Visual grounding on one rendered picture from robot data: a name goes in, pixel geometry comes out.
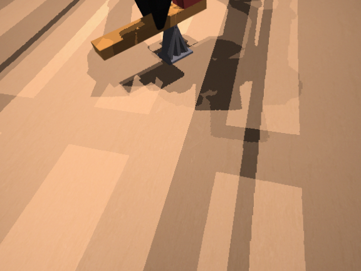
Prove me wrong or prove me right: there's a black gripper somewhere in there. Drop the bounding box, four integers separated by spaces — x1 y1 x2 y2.
135 0 172 30

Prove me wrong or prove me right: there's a grey wedge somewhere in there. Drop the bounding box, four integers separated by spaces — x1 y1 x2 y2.
157 26 193 66

